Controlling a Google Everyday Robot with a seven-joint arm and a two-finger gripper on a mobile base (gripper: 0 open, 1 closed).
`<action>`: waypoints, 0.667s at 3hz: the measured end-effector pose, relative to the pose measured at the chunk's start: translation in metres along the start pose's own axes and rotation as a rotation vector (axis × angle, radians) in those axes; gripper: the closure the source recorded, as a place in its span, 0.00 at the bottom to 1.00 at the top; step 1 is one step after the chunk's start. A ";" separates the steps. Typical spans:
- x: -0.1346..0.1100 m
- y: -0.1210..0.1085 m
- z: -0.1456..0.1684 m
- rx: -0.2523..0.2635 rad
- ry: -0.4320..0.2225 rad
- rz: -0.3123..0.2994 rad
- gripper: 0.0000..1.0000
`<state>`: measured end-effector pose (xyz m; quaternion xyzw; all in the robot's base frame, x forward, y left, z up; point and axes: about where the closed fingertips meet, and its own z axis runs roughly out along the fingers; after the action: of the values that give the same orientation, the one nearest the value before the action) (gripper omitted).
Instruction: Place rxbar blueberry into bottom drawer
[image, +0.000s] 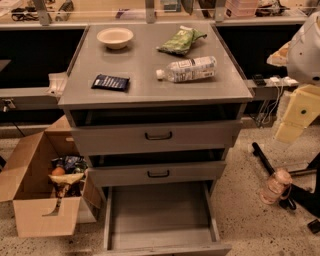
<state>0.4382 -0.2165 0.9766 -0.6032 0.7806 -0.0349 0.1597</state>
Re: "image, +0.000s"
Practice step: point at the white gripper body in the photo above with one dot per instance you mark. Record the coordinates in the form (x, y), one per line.
(305, 55)

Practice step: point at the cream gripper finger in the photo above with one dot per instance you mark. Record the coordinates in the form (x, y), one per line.
(288, 133)

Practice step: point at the dark blue rxbar wrapper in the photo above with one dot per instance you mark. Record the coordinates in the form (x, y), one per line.
(107, 82)

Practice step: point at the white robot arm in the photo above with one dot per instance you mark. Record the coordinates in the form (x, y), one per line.
(303, 65)

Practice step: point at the grey middle drawer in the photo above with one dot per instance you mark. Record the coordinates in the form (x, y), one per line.
(156, 173)

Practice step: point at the grey drawer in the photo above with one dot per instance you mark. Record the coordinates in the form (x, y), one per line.
(160, 137)
(173, 219)
(156, 173)

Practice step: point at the grey drawer cabinet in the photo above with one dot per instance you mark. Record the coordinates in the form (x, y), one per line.
(148, 100)

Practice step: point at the grey bottom drawer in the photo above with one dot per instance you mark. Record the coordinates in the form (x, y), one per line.
(173, 219)

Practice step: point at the grey top drawer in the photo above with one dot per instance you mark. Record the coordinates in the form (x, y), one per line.
(160, 137)

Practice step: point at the white power strip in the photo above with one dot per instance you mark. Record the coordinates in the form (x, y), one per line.
(286, 81)

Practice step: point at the black phone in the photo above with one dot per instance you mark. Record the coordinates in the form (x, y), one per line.
(258, 80)

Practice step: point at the clear plastic jar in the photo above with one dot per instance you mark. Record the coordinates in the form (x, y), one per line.
(275, 186)

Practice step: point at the clear plastic water bottle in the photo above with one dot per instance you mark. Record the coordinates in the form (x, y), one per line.
(188, 70)

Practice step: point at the pink storage box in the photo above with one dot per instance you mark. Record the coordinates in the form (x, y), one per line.
(241, 8)

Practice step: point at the green snack bag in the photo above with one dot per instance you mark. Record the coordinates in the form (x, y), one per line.
(181, 42)

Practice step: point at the cream white bowl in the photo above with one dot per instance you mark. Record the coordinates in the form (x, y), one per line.
(115, 38)

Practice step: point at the dark blue snack bag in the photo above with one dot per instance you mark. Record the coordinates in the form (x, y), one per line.
(71, 164)

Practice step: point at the yellow snack bag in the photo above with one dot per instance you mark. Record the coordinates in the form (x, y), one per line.
(67, 178)

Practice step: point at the orange fruit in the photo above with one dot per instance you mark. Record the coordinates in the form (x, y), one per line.
(58, 171)

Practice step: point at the brown cardboard box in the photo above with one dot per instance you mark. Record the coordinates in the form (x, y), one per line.
(25, 181)

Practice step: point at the black scissors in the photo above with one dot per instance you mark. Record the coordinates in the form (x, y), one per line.
(24, 14)

